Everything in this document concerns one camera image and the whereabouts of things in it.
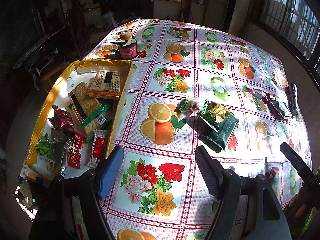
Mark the dark wooden bench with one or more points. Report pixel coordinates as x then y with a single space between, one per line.
44 55

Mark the dark jar with cork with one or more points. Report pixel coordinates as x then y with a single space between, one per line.
127 45

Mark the orange cracker package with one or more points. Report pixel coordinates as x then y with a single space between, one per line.
105 84

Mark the dark red foil snack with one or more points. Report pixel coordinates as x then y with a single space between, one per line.
62 121

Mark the black flashlight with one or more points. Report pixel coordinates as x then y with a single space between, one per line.
292 97

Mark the dark green snack packet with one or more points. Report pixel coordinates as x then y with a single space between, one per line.
217 138

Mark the floral fruit print tablecloth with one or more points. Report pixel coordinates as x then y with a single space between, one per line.
159 192

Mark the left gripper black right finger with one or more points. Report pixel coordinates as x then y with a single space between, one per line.
211 171

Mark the green leaf snack packet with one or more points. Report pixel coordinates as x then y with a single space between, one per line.
54 150

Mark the red white snack packet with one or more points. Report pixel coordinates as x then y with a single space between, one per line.
100 141

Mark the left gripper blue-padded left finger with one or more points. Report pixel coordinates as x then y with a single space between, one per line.
108 171

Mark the red gold snack packet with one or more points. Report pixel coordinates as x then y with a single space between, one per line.
74 150

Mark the clear green-edged snack packet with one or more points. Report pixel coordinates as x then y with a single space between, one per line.
190 106

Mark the yellow green snack packet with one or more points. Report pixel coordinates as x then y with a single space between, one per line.
213 114

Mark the green wrapped cracker pack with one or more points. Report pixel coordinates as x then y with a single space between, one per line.
89 111

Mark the dark foil snack packet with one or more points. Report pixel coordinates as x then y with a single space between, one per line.
278 109

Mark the yellow edged cardboard box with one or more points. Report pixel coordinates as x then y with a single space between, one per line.
78 71

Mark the barred window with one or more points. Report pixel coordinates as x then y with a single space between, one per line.
294 21

